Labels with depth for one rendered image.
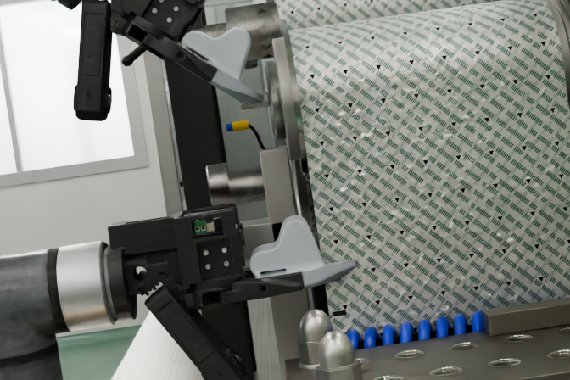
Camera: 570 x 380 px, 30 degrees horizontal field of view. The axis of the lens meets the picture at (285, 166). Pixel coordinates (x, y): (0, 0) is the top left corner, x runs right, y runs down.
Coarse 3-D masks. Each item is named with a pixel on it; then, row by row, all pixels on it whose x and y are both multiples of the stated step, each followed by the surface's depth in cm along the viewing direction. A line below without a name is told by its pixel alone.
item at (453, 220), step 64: (448, 128) 94; (512, 128) 94; (320, 192) 94; (384, 192) 94; (448, 192) 94; (512, 192) 94; (384, 256) 94; (448, 256) 94; (512, 256) 94; (384, 320) 94; (448, 320) 95
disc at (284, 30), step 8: (280, 24) 100; (288, 32) 95; (288, 40) 94; (288, 48) 93; (288, 56) 93; (288, 64) 93; (296, 80) 92; (296, 88) 92; (296, 96) 92; (296, 104) 92; (296, 112) 92; (296, 120) 93; (304, 136) 93; (304, 144) 94; (304, 152) 94; (304, 160) 95; (304, 168) 96
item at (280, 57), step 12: (552, 12) 96; (564, 36) 94; (276, 48) 96; (564, 48) 94; (276, 60) 95; (564, 60) 94; (288, 72) 94; (288, 84) 94; (288, 96) 94; (288, 108) 94; (288, 120) 94; (288, 132) 95; (288, 144) 96; (288, 156) 99
